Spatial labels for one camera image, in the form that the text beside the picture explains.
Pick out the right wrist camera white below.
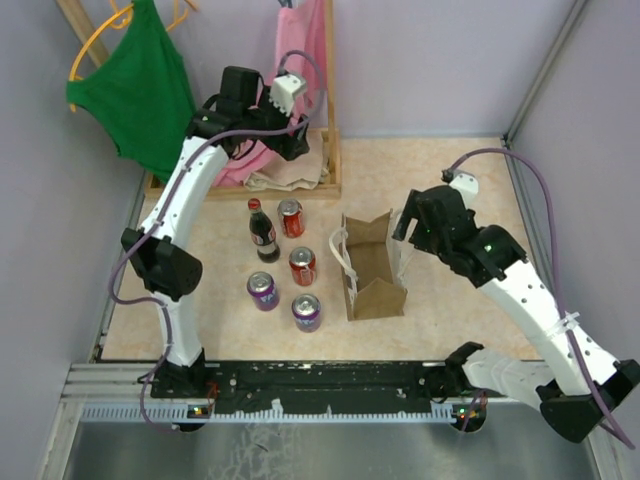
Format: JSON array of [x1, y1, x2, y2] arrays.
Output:
[[442, 169, 479, 208]]

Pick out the red soda can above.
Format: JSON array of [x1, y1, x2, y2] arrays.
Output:
[[289, 246, 316, 287], [278, 198, 305, 238]]

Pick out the pink t-shirt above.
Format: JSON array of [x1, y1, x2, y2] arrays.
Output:
[[213, 1, 326, 187]]

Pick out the green tank top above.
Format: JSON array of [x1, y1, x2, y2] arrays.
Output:
[[66, 1, 196, 183]]

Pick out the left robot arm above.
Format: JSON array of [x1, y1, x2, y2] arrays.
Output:
[[121, 66, 309, 398]]

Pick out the beige folded cloth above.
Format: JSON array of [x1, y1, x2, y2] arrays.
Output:
[[244, 129, 329, 191]]

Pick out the purple soda can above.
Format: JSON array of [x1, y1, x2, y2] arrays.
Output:
[[246, 271, 280, 311], [291, 293, 321, 333]]

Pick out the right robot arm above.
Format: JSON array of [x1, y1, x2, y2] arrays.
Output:
[[392, 185, 639, 443]]

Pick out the aluminium frame rail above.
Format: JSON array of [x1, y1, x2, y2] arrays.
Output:
[[61, 363, 152, 401]]

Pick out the red soda can front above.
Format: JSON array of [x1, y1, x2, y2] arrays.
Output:
[[289, 246, 316, 287]]

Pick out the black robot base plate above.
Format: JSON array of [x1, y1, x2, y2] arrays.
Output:
[[151, 359, 477, 416]]

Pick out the cola glass bottle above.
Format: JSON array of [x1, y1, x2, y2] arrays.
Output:
[[248, 198, 280, 263]]

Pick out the wooden clothes rack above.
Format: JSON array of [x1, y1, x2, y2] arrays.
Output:
[[57, 1, 342, 200]]

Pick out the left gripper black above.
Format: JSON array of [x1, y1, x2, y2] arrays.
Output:
[[244, 86, 311, 161]]

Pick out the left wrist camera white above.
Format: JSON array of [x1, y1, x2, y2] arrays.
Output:
[[268, 72, 307, 116]]

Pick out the yellow clothes hanger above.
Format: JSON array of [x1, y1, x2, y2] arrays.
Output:
[[68, 0, 199, 113]]

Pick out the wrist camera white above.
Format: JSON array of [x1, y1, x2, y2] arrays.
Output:
[[268, 72, 307, 116], [442, 169, 479, 208]]

